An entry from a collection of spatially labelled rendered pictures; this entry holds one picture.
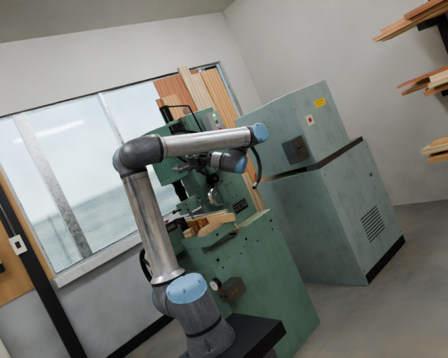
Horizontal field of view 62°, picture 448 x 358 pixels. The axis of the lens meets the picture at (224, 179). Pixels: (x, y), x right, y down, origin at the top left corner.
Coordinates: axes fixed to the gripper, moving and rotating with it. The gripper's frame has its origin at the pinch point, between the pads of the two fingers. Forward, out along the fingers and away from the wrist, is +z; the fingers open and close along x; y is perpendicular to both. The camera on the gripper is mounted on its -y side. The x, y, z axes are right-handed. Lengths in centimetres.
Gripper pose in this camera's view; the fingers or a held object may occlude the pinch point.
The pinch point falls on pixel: (176, 157)
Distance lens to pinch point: 192.1
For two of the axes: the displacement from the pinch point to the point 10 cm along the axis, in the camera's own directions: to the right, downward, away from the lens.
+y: -1.4, -5.0, -8.6
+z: -9.6, -1.5, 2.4
